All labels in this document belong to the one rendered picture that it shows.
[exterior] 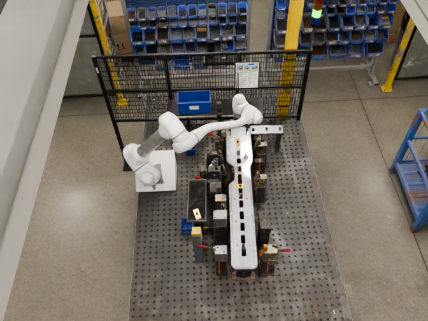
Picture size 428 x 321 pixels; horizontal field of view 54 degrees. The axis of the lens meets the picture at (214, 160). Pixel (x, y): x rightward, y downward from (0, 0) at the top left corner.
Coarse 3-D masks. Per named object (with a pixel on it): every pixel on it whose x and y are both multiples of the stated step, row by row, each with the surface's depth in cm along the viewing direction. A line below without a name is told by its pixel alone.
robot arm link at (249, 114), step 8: (248, 104) 323; (248, 112) 317; (256, 112) 317; (240, 120) 316; (248, 120) 317; (256, 120) 316; (200, 128) 312; (208, 128) 314; (216, 128) 315; (224, 128) 316; (200, 136) 310
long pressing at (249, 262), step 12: (228, 132) 373; (240, 132) 373; (228, 144) 365; (228, 156) 356; (240, 156) 356; (252, 156) 356; (252, 204) 325; (252, 216) 318; (240, 228) 312; (252, 228) 311; (240, 240) 305; (252, 240) 305; (240, 252) 299; (252, 252) 299; (240, 264) 293; (252, 264) 293
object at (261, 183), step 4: (260, 176) 336; (264, 176) 336; (256, 180) 337; (260, 180) 336; (264, 180) 336; (256, 184) 340; (260, 184) 340; (264, 184) 341; (256, 188) 350; (260, 188) 345; (264, 188) 345; (256, 192) 352; (260, 192) 350; (256, 196) 354; (260, 196) 354; (264, 196) 354; (256, 200) 359; (260, 200) 358; (264, 200) 361
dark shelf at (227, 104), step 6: (168, 102) 397; (174, 102) 396; (216, 102) 395; (222, 102) 394; (228, 102) 394; (252, 102) 393; (258, 102) 393; (168, 108) 391; (174, 108) 391; (216, 108) 389; (222, 108) 389; (228, 108) 389; (258, 108) 387; (174, 114) 386; (180, 114) 386; (186, 114) 386; (192, 114) 385; (198, 114) 385; (204, 114) 385; (210, 114) 385; (216, 114) 384; (222, 114) 384; (228, 114) 384
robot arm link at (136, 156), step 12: (168, 120) 301; (156, 132) 317; (168, 132) 303; (180, 132) 302; (132, 144) 348; (144, 144) 331; (156, 144) 322; (132, 156) 341; (144, 156) 340; (132, 168) 349
